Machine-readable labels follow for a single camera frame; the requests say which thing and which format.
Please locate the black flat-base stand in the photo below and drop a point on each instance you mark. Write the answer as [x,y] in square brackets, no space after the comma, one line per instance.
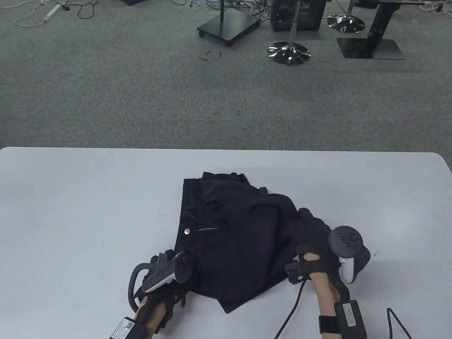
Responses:
[385,47]

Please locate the black computer tower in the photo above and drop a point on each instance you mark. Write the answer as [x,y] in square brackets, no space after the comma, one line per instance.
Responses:
[307,14]

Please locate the grey and white controller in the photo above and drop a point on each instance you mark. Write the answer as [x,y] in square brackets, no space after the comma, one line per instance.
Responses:
[345,240]
[164,273]

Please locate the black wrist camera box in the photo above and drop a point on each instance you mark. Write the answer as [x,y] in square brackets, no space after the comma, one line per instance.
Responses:
[349,317]
[127,328]

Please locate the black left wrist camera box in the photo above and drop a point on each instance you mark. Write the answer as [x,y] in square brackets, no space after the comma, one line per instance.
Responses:
[127,328]

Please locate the person's left forearm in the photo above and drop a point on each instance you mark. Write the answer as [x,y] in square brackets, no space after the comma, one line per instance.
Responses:
[155,317]

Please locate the chrome stool base with pole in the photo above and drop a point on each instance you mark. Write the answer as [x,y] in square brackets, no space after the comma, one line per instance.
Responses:
[346,23]
[289,53]

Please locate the person's right hand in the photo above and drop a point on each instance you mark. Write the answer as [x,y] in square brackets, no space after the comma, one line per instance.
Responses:
[317,231]

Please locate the white power strip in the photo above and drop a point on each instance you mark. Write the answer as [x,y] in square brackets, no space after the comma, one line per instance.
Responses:
[52,11]

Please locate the flat black object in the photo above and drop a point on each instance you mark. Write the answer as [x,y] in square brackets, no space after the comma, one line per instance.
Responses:
[132,1]

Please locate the black wheeled stand base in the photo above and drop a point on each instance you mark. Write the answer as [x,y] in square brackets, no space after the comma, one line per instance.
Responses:
[229,24]

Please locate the person's left hand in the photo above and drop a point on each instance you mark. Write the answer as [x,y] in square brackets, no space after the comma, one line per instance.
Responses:
[176,291]

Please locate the black trousers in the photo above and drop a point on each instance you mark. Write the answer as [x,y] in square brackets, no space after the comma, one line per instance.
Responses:
[233,247]

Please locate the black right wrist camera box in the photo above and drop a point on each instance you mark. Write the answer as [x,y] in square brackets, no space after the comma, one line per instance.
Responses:
[349,317]

